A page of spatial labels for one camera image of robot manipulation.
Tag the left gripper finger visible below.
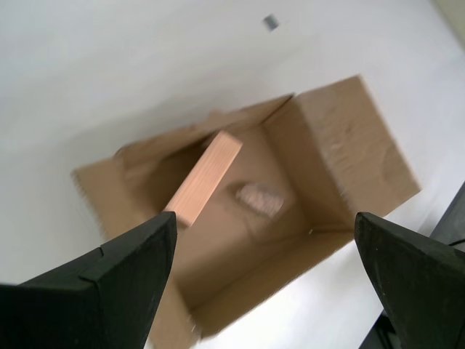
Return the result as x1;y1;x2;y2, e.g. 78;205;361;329
355;212;465;349
0;212;178;349

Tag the light wooden block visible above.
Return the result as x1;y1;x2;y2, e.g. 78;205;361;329
163;130;243;229

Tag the brown cardboard box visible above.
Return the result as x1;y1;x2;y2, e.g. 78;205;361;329
70;74;422;349

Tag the speckled pink granite rock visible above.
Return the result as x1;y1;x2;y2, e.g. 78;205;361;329
235;182;285;218

